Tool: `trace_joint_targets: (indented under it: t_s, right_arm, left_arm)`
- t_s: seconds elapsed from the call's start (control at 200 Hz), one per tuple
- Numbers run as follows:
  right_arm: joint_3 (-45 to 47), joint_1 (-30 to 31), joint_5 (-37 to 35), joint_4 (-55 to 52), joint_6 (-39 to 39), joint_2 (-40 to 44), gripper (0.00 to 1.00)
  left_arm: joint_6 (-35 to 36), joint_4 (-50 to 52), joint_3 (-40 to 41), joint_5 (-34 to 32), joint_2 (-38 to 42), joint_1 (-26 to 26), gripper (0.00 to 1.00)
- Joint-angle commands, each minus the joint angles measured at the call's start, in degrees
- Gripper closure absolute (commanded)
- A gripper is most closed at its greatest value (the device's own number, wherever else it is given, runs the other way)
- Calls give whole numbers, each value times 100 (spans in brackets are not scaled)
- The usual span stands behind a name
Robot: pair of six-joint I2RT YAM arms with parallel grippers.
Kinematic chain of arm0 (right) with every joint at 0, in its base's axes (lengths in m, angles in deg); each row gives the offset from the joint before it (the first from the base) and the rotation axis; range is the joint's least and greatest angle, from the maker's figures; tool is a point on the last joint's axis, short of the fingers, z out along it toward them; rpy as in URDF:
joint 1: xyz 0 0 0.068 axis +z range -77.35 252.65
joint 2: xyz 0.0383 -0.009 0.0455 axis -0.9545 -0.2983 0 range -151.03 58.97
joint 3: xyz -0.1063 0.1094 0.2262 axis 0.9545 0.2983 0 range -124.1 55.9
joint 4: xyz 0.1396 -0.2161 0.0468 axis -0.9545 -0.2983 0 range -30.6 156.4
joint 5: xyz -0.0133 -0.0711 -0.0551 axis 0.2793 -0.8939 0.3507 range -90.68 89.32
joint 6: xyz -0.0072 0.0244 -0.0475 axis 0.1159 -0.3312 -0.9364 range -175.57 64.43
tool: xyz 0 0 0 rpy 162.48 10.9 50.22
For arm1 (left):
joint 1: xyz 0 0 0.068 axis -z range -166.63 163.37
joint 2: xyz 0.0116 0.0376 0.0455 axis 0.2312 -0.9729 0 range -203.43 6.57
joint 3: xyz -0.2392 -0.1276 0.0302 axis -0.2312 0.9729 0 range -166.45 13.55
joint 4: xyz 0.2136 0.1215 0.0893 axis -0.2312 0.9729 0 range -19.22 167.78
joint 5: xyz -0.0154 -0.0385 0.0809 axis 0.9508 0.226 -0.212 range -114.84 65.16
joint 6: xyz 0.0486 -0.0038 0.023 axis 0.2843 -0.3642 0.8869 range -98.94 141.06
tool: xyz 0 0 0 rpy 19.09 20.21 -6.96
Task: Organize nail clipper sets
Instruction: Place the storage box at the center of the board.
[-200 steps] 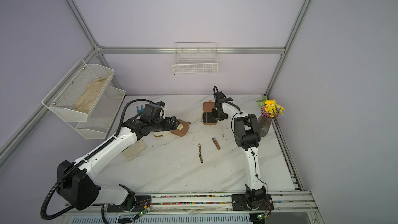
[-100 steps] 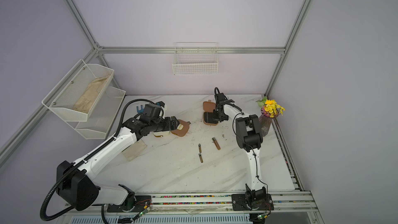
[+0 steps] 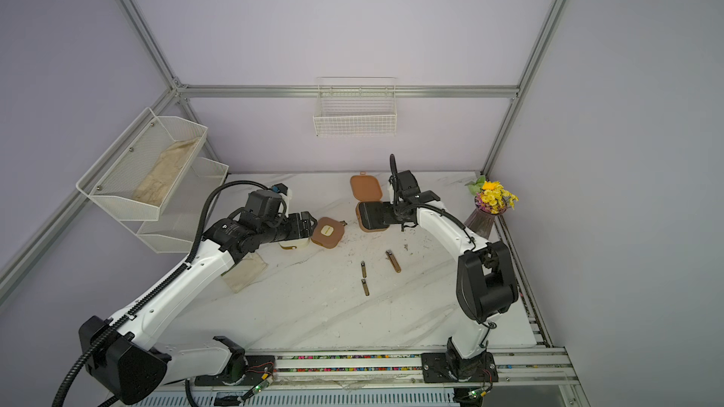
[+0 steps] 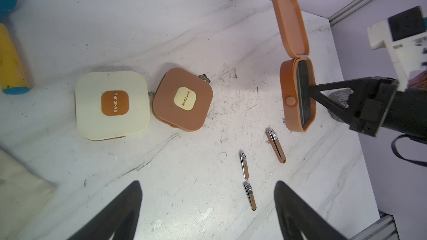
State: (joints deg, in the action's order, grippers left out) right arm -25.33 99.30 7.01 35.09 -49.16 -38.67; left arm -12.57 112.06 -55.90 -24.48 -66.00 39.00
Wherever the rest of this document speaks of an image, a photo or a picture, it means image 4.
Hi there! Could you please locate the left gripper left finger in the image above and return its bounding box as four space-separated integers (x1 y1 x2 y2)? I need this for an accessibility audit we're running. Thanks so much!
70 181 143 240

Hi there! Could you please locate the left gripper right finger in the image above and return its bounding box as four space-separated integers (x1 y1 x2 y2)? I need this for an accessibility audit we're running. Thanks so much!
274 181 346 240

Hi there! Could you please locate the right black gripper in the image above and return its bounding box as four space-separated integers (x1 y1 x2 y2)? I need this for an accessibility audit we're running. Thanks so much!
309 77 399 137

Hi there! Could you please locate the brown case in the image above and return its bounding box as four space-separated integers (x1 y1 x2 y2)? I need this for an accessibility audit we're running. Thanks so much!
272 0 316 132
152 68 213 132

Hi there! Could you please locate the large brown nail clipper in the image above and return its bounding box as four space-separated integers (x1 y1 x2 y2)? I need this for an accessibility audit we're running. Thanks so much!
266 128 286 164

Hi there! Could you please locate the cream nail clipper case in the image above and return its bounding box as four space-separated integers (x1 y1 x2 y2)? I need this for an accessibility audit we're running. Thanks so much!
75 71 151 141

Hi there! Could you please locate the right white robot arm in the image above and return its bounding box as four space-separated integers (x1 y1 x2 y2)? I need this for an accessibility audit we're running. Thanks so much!
309 77 427 144

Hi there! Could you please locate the small brown clipper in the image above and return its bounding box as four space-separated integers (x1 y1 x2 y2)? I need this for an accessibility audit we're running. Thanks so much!
244 182 257 211
239 151 249 181

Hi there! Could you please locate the dark glass vase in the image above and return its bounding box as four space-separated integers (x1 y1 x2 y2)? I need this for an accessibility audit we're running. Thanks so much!
328 88 352 123

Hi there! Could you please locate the green beige glove on table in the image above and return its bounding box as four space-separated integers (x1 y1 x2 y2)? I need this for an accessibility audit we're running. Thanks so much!
1 151 55 240

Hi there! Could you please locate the blue yellow toy rake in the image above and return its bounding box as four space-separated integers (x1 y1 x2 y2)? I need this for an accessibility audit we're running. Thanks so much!
1 0 30 95

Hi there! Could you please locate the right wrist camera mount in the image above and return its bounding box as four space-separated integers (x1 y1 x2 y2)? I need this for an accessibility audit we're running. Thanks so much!
367 6 427 92

